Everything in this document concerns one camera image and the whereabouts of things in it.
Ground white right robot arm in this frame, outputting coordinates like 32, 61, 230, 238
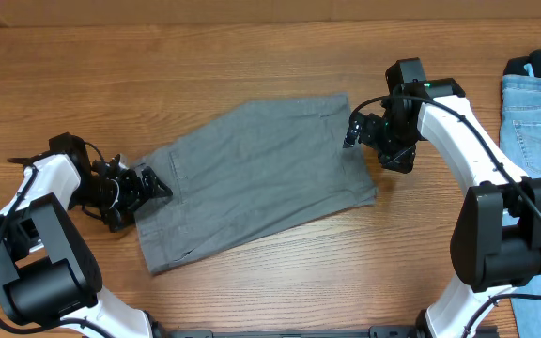
344, 58, 541, 338

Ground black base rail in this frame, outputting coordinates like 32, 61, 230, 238
153, 323, 430, 338

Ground grey cargo shorts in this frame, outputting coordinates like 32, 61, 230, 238
135, 94, 378, 274

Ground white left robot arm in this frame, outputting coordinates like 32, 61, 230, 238
0, 132, 173, 337

